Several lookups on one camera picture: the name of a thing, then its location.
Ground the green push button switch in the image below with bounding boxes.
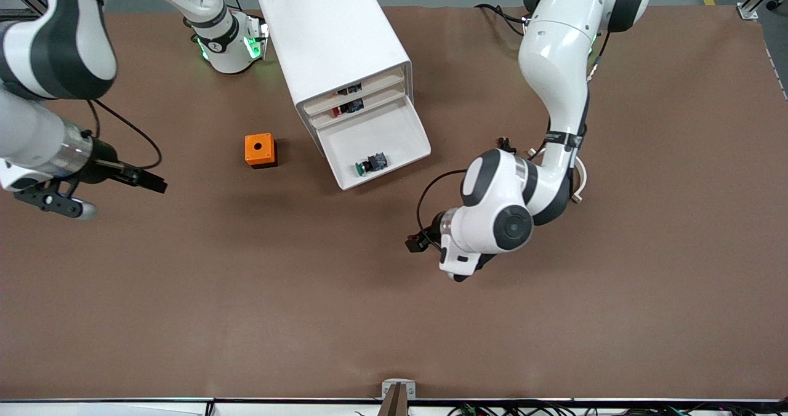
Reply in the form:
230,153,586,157
355,152,389,177

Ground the white drawer holding green button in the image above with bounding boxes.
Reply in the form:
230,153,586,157
317,95,432,191

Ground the white drawer with red button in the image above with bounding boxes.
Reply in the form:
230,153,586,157
308,87,408,129

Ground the white drawer cabinet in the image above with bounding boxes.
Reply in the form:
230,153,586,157
259,0,415,158

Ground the white curved pipe clamp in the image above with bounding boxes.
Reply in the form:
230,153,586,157
528,148,589,204

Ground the white board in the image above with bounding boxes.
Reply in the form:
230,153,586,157
0,402,213,416

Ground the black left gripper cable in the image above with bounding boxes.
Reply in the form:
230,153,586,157
417,170,468,254

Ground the orange button enclosure box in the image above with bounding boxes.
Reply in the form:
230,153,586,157
244,133,278,169

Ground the grey metal bracket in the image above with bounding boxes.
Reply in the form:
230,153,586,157
381,378,417,400

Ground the white drawer with black switch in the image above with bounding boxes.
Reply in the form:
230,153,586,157
302,71,408,116

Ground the black left base cable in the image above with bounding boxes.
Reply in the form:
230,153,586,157
474,2,530,35

